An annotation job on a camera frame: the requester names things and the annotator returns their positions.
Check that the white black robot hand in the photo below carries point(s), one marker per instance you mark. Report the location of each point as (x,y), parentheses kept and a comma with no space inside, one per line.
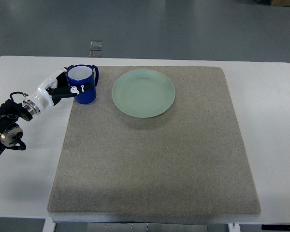
(52,90)

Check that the blue enamel mug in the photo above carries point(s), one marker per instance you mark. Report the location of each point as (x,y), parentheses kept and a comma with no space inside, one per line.
(83,80)

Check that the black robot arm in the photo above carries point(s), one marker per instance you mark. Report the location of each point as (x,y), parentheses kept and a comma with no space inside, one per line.
(17,106)

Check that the light green plate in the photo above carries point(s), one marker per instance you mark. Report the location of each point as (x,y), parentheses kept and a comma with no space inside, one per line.
(143,93)

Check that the clear floor marker plates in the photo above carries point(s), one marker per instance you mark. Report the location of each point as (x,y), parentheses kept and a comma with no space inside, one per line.
(95,49)

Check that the beige felt mat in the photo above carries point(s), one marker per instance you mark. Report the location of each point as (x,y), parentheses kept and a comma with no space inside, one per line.
(188,161)

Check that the metal table frame bar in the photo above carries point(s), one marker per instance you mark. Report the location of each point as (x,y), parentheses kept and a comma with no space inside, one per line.
(144,227)

